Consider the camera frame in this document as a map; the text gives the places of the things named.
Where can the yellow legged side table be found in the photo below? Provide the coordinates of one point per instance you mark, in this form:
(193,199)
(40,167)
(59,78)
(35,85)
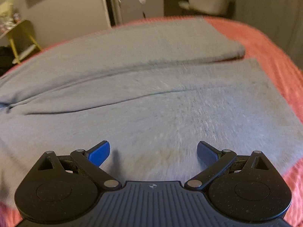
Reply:
(22,41)

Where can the grey curtain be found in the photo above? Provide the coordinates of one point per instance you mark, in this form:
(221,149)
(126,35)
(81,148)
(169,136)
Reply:
(280,20)

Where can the pink ribbed bedspread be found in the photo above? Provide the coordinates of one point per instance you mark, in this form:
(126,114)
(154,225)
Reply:
(272,59)

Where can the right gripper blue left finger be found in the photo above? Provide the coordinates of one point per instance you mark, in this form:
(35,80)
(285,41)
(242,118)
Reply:
(88,164)

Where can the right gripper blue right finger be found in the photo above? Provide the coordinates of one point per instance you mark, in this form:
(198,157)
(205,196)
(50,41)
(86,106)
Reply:
(217,163)

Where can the grey sweat pants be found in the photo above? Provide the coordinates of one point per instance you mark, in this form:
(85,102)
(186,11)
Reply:
(132,94)

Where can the grey small cabinet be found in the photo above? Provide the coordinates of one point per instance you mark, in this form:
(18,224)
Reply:
(132,10)

